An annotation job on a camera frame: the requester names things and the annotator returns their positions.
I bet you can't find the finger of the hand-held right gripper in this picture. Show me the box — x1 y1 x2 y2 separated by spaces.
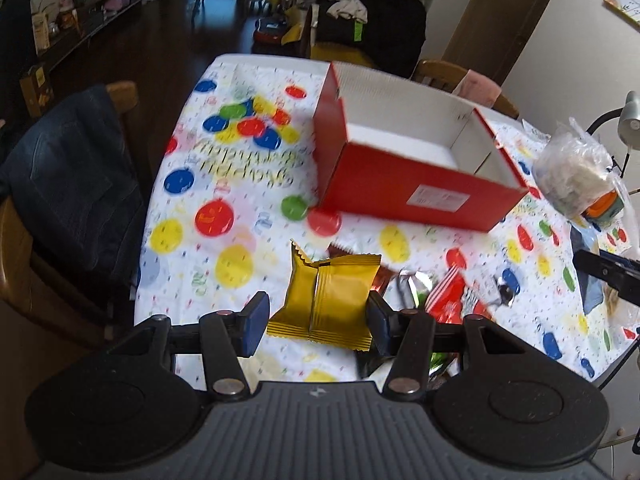
572 248 640 307

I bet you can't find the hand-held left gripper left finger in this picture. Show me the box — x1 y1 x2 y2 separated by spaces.
119 291 272 401

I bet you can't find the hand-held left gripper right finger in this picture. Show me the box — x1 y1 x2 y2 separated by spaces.
366 292 524 395

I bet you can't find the white blue snack packet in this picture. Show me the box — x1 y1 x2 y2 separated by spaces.
570 223 609 312

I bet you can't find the yellow snack packet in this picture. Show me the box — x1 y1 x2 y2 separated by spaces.
308 254 382 352
266 239 322 339

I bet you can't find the red white patterned snack packet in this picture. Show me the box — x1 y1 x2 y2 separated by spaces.
425 265 495 324

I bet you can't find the silver foil candy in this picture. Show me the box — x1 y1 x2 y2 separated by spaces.
492 274 522 307

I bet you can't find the red cardboard box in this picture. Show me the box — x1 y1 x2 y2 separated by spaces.
312 60 530 233

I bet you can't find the clear plastic bag of snacks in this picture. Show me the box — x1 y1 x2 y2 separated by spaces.
530 117 627 219

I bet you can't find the silver foil snack packet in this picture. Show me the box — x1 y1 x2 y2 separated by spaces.
394 269 437 312

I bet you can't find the orange green snack pack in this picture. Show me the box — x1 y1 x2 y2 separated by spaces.
582 191 627 229

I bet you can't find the green snack packet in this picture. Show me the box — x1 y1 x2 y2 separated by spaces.
429 352 462 377

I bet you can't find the grey desk lamp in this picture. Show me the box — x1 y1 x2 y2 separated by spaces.
587 90 640 162

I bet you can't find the pink cloth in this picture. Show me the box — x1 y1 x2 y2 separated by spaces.
452 68 503 109

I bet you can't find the wooden chair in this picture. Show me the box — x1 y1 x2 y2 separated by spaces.
0 80 147 352
412 59 521 120

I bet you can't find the yellow cloth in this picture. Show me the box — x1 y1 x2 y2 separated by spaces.
281 6 322 47

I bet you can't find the black bag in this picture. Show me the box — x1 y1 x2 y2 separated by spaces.
309 0 429 69

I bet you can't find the brown cardboard box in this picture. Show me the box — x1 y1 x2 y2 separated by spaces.
19 62 56 119

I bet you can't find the white crumpled garment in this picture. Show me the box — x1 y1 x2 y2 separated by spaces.
327 0 369 24

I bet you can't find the dark wooden shelf unit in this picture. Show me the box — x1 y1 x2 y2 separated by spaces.
29 0 152 57

